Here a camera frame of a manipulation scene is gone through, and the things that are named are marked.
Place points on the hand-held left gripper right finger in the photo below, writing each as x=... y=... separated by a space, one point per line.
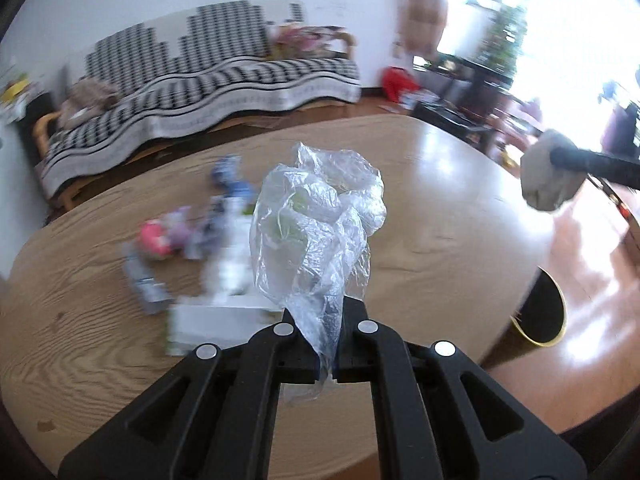
x=352 y=355

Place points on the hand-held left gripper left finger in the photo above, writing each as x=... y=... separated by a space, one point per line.
x=300 y=360

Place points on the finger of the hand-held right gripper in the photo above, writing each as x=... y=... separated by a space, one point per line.
x=600 y=165

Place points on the grey paper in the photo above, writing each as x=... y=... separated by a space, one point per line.
x=537 y=180

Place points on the clear plastic bag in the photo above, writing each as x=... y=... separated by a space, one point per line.
x=310 y=220

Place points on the black bin with yellow rim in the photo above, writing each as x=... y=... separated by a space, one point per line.
x=542 y=310

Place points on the white cardboard box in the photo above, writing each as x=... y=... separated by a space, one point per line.
x=220 y=320

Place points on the white crumpled tissue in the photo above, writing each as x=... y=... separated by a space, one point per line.
x=230 y=265

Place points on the black low cabinet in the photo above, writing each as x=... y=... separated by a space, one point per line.
x=480 y=80

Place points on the green potted plant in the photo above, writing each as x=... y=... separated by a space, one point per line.
x=505 y=35

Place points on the dark blue crumpled wrapper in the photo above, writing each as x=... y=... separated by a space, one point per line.
x=205 y=230

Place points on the grey blue packet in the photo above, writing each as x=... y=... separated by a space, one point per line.
x=145 y=280

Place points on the large blue white paper ball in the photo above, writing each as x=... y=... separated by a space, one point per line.
x=242 y=195

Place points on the purple crumpled wrapper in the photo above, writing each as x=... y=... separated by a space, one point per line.
x=180 y=225

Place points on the pink crumpled wrapper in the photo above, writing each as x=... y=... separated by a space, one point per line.
x=156 y=240

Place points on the small blue white paper ball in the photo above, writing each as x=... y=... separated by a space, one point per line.
x=226 y=169

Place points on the red bag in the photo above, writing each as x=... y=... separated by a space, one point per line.
x=397 y=82

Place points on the patterned curtain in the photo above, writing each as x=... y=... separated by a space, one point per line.
x=425 y=5

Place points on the black-white patterned sofa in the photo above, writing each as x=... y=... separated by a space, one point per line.
x=200 y=80

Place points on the pink patterned cushion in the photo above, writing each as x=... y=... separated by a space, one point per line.
x=300 y=37

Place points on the white cabinet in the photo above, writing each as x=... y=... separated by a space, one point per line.
x=15 y=185

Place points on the brown cloth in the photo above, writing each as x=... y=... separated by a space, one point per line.
x=90 y=95

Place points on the yellow packet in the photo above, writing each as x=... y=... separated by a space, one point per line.
x=12 y=91

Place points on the wooden sofa frame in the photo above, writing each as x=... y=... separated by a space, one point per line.
x=42 y=125

